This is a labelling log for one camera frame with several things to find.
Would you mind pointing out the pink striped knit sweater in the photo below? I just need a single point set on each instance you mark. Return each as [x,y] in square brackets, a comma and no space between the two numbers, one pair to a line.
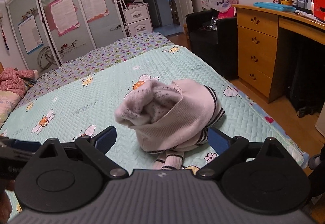
[172,122]

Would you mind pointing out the blue tray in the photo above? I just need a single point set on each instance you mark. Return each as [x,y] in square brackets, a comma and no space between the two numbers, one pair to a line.
[274,6]

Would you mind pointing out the red box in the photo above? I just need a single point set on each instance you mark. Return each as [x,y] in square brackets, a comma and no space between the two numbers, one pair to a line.
[318,9]

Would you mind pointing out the mint quilted bedspread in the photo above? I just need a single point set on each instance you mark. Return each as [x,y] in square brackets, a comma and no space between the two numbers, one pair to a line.
[101,91]

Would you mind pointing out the floral pillow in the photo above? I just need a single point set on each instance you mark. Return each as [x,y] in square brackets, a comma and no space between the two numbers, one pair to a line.
[7,107]

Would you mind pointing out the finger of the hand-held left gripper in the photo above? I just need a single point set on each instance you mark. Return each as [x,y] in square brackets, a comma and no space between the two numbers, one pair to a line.
[25,144]

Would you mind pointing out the white sliding door wardrobe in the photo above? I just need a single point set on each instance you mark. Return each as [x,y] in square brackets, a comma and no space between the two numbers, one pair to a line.
[66,43]

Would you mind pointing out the white plastic bag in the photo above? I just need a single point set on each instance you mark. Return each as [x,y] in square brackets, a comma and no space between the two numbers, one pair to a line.
[224,0]

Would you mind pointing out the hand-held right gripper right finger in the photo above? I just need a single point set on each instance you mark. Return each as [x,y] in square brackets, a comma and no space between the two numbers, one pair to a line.
[218,141]

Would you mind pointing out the white drawer cabinet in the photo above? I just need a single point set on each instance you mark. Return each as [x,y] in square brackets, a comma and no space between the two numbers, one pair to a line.
[138,19]

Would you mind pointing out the wooden desk with drawers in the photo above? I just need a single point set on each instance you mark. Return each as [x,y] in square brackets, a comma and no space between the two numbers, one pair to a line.
[256,36]

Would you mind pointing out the black armchair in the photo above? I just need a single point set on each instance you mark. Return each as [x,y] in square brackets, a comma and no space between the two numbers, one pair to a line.
[203,46]

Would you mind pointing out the pink bordered paper poster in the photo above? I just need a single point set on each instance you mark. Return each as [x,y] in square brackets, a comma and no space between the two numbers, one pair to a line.
[63,14]
[92,1]

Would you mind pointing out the pink bag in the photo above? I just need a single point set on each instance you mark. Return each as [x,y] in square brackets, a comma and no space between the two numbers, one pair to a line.
[226,13]

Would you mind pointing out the hanging wall ornament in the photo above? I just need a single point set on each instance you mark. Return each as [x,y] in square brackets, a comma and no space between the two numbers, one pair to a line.
[3,36]

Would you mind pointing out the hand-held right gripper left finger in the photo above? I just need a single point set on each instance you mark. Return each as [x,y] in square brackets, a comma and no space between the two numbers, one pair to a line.
[106,139]

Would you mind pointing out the black suitcase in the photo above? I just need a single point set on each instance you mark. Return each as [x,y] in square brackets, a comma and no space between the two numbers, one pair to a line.
[304,86]

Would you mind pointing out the blue bordered wall chart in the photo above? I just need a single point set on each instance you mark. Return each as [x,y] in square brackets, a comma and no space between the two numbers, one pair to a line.
[30,34]

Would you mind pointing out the white storage box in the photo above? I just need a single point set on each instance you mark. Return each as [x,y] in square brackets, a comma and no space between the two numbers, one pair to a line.
[320,122]

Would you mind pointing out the person's left hand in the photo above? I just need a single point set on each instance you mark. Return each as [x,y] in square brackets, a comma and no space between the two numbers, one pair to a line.
[6,186]

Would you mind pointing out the pink knitted blanket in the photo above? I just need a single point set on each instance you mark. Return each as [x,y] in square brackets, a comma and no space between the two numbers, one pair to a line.
[12,81]

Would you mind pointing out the white green cardboard box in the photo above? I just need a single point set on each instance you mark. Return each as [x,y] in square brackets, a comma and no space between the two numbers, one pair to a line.
[207,1]

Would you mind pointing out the crinkled silver bag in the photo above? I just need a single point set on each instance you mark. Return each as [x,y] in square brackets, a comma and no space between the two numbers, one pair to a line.
[213,23]

